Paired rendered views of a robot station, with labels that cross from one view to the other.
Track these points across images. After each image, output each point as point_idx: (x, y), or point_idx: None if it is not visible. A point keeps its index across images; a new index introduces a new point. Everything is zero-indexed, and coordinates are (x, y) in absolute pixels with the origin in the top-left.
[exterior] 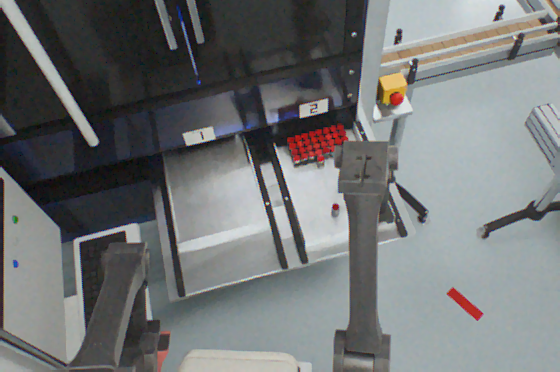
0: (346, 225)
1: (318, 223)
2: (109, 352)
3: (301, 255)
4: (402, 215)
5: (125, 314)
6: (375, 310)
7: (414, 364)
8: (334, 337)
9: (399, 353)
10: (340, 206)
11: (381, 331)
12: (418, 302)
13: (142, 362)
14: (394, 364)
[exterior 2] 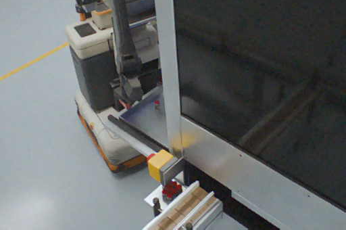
0: (147, 108)
1: (164, 102)
2: None
3: (161, 82)
4: (115, 128)
5: None
6: None
7: (99, 228)
8: None
9: (111, 228)
10: (157, 115)
11: None
12: None
13: None
14: (111, 221)
